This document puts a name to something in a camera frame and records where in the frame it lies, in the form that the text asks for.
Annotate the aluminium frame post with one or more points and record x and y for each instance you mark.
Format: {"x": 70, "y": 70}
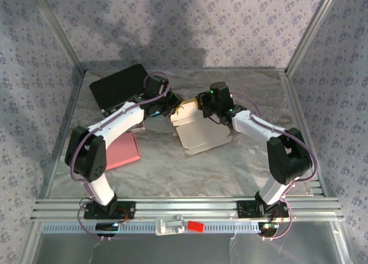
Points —
{"x": 61, "y": 31}
{"x": 311, "y": 31}

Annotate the small black module with light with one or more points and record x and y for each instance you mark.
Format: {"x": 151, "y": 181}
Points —
{"x": 268, "y": 231}
{"x": 105, "y": 226}

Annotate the black hard case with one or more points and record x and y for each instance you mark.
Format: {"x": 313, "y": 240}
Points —
{"x": 115, "y": 85}

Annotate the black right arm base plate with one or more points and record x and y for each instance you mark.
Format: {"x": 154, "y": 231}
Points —
{"x": 244, "y": 209}

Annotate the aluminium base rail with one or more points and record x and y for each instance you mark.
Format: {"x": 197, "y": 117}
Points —
{"x": 187, "y": 208}

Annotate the aluminium left frame post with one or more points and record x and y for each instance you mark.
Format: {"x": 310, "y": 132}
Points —
{"x": 61, "y": 31}

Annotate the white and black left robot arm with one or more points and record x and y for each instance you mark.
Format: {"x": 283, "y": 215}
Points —
{"x": 120, "y": 123}

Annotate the red plastic block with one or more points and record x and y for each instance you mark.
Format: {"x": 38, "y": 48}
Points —
{"x": 195, "y": 226}

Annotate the pink paper box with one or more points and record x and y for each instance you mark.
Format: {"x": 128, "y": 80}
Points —
{"x": 122, "y": 152}

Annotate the aluminium right frame post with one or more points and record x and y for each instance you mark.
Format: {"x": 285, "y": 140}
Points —
{"x": 311, "y": 31}

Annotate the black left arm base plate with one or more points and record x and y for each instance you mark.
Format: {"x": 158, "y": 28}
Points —
{"x": 126, "y": 210}

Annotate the aluminium left side rail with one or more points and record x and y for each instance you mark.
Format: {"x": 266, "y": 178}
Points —
{"x": 68, "y": 117}

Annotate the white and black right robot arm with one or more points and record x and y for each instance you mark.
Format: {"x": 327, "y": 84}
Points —
{"x": 253, "y": 126}

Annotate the white plastic bracket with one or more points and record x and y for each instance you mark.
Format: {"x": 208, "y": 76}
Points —
{"x": 168, "y": 225}

